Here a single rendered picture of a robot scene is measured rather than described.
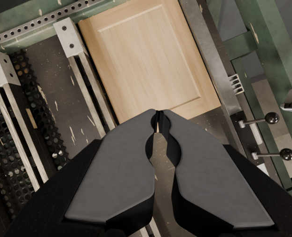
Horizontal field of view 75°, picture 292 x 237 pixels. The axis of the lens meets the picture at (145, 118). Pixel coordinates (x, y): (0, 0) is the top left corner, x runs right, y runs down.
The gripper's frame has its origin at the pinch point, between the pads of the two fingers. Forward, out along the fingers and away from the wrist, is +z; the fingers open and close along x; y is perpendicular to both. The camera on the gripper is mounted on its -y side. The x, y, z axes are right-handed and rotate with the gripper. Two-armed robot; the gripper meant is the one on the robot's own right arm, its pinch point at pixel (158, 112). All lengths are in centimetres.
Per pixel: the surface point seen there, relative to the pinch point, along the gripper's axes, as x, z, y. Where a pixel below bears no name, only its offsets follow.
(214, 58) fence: 23, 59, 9
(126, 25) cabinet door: -9, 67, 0
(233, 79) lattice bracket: 32, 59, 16
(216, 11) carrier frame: 34, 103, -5
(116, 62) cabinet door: -12, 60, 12
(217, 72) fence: 24, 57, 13
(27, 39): -44, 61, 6
